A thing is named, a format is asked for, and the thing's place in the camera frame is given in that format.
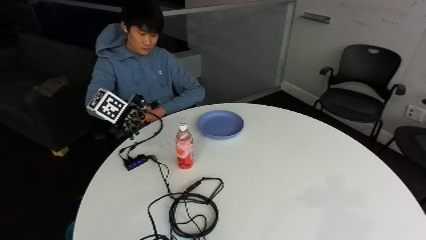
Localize white marker cube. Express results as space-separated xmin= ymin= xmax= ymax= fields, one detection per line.
xmin=86 ymin=87 xmax=131 ymax=124

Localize red drink bottle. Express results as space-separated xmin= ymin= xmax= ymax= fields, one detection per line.
xmin=175 ymin=122 xmax=196 ymax=170

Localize the person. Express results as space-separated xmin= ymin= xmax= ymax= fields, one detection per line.
xmin=84 ymin=0 xmax=207 ymax=116

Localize small black hub box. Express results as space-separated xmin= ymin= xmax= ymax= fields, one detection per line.
xmin=123 ymin=154 xmax=151 ymax=172

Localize blue plate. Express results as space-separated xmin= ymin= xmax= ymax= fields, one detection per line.
xmin=196 ymin=109 xmax=245 ymax=140

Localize black office chair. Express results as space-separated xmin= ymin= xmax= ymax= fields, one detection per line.
xmin=313 ymin=43 xmax=408 ymax=141

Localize thin black cable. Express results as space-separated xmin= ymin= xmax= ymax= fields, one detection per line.
xmin=118 ymin=109 xmax=166 ymax=161

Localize black coiled cable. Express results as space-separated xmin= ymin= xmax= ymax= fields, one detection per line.
xmin=139 ymin=176 xmax=225 ymax=240

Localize grey wall handle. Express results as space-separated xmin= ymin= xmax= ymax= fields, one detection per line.
xmin=300 ymin=11 xmax=332 ymax=25

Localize white wall socket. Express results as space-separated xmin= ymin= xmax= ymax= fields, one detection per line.
xmin=404 ymin=104 xmax=426 ymax=123

